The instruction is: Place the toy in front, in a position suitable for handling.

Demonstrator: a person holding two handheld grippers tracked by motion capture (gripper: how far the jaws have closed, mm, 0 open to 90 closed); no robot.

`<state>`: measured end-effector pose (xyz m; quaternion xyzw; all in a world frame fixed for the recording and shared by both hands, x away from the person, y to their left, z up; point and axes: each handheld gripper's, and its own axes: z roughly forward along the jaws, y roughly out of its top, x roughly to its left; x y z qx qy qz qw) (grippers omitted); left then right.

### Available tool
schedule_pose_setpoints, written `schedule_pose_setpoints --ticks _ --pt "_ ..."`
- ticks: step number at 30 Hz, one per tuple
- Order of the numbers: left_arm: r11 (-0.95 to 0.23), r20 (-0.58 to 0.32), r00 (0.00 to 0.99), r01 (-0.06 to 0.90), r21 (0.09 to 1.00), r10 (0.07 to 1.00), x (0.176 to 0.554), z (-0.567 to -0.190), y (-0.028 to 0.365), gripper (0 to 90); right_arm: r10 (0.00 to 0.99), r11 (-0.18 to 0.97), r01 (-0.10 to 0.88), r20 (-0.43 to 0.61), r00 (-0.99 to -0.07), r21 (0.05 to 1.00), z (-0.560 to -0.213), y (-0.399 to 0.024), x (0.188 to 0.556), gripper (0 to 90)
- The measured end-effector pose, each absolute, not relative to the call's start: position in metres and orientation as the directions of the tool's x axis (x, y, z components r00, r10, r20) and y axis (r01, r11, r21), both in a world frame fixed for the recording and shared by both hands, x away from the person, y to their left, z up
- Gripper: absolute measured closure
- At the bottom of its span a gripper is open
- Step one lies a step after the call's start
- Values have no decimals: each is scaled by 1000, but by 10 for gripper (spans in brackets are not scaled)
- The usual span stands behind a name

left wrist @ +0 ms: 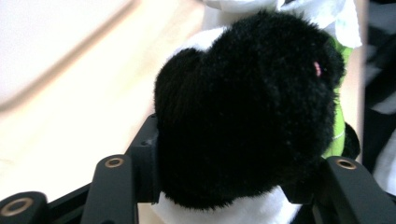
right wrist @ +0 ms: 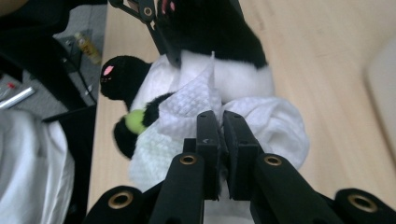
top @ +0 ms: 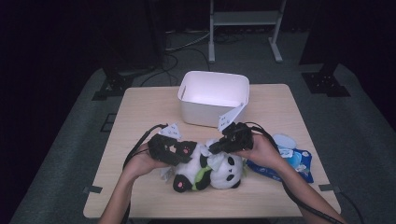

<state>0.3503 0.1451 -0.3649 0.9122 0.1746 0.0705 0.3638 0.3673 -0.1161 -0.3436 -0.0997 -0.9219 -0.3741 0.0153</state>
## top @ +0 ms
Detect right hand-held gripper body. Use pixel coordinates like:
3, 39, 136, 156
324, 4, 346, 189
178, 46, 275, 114
218, 102, 254, 153

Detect white wet wipe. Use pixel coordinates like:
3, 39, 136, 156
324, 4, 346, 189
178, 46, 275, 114
199, 138, 226, 171

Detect white plastic bin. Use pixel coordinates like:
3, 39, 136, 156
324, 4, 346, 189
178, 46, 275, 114
177, 70, 250, 129

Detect white metal stand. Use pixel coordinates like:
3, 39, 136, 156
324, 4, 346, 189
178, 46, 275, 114
207, 0, 288, 64

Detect black floor cables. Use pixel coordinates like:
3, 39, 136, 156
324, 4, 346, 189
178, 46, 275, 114
139, 46, 211, 88

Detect person's left hand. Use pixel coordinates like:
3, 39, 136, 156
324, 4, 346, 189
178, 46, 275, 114
122, 144, 171, 181

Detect blue wet wipes pack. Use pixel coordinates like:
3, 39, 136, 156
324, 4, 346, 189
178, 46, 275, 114
246, 133, 315, 184

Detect black stand base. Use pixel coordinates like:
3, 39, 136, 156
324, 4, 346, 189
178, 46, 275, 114
301, 63, 351, 98
92, 66, 134, 102

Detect panda plush toy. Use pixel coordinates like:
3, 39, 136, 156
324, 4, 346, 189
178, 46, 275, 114
160, 138, 247, 194

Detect person's right hand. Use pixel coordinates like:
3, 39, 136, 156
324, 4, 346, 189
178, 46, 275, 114
233, 134, 286, 172

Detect right hand-held gripper cable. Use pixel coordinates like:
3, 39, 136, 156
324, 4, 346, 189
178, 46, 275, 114
242, 121, 345, 224

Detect grey floor cable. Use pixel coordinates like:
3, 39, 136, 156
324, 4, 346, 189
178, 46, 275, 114
164, 30, 211, 52

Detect black tape strip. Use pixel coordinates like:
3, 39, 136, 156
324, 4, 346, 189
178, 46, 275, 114
83, 185, 103, 194
318, 183, 342, 192

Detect hand-held gripper cable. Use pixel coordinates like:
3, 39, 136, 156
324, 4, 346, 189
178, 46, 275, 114
120, 123, 169, 224
242, 121, 345, 224

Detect thin black cable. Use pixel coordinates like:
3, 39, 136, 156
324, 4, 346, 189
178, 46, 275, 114
337, 189, 365, 224

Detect left hand-held gripper cable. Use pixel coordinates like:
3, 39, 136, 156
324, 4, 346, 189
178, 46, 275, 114
120, 123, 169, 224

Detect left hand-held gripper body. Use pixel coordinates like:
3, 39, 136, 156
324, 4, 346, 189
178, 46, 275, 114
147, 121, 182, 164

